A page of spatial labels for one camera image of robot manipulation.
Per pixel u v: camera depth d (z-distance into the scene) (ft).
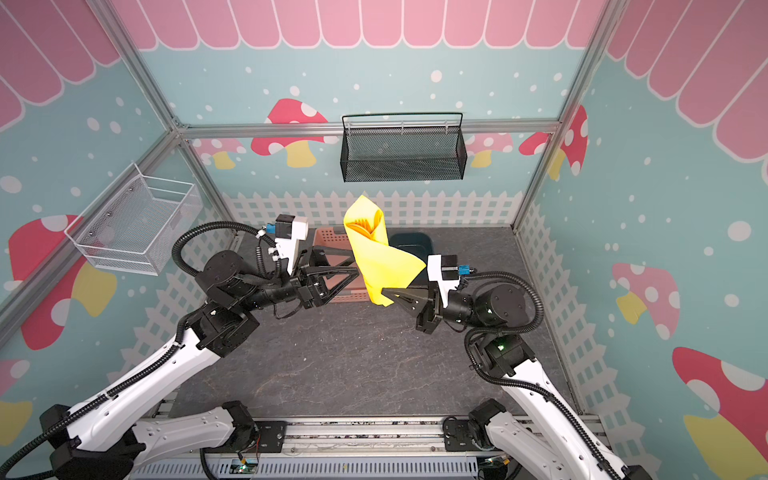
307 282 1.51
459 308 1.64
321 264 1.74
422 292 1.60
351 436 2.49
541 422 1.42
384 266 1.49
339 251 1.71
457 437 2.41
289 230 1.47
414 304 1.64
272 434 2.45
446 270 1.42
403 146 3.10
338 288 1.57
